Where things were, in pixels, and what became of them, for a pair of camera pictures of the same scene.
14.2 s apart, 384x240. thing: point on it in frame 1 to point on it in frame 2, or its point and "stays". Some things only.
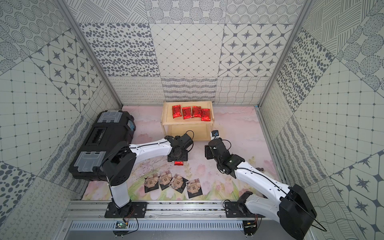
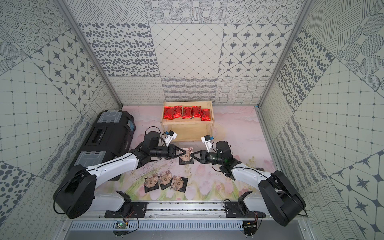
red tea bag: x=205 y=114 stays
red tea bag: x=186 y=112 stays
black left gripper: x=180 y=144 to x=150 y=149
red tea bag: x=196 y=111 stays
